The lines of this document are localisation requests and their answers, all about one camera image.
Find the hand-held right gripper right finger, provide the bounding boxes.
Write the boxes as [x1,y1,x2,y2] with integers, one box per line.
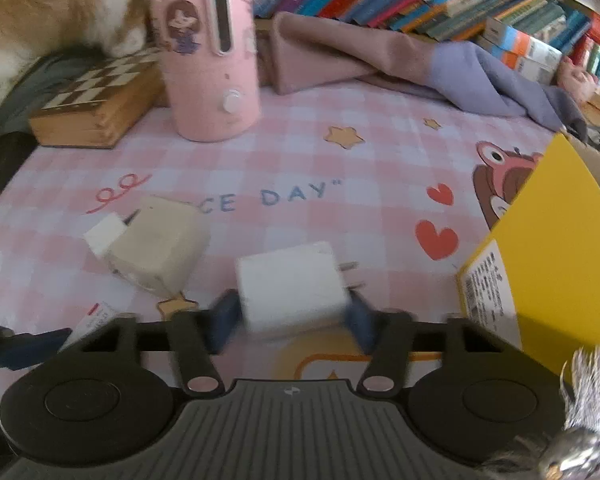
[344,289,518,397]

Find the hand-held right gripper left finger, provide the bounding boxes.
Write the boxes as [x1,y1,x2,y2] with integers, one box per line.
[67,290,243,395]

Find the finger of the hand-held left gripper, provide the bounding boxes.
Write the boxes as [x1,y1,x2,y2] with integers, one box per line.
[0,310,74,370]

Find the white charger plug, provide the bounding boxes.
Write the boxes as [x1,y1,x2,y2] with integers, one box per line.
[235,241,361,336]

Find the yellow cardboard box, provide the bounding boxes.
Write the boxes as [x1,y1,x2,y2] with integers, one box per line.
[455,132,600,376]

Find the small white red packet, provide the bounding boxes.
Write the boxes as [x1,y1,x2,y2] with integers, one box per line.
[60,301,116,351]

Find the cream power adapter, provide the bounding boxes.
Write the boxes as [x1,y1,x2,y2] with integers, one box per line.
[82,195,212,297]

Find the pink checked table mat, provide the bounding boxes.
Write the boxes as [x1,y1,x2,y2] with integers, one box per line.
[0,82,588,381]

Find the grey fluffy pompom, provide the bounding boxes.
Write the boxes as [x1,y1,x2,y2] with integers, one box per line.
[560,342,600,431]

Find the pink tumbler with sticker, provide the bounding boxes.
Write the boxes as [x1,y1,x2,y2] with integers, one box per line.
[142,0,261,142]

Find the wooden chess box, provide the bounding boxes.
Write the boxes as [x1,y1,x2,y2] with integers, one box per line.
[28,47,163,150]

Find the silver metal bell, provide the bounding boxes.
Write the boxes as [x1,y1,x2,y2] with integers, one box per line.
[540,425,600,480]

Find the pink cloth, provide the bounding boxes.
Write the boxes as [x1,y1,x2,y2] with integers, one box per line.
[255,10,451,96]

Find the dark grey cloth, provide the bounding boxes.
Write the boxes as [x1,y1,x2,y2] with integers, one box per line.
[0,52,106,146]

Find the purple cloth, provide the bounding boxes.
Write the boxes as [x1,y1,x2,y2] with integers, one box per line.
[375,40,588,143]

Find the pink pig plush toy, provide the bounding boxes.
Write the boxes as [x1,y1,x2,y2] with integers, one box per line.
[555,57,600,103]

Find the orange cat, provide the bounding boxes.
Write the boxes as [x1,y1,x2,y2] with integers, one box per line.
[0,0,153,108]

